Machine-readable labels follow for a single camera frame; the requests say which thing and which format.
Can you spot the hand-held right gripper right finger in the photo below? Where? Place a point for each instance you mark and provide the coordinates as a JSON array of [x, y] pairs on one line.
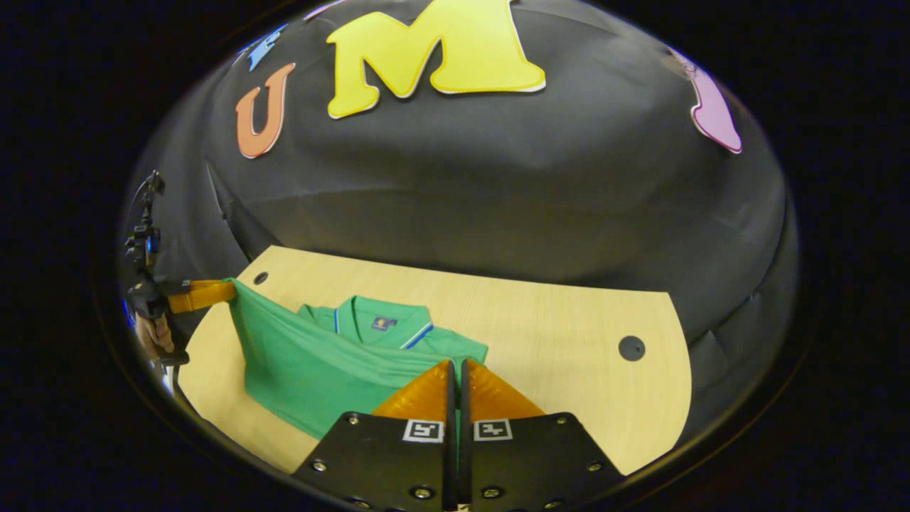
[[526, 462]]

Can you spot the green T-shirt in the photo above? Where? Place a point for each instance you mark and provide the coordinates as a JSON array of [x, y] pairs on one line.
[[306, 370]]

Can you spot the black backdrop cloth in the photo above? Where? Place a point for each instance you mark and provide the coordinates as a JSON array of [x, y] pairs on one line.
[[498, 178]]

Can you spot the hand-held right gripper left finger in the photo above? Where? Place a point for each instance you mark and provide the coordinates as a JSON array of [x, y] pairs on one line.
[[384, 462]]

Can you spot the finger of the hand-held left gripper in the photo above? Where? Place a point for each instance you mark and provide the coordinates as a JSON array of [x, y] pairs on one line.
[[202, 295]]

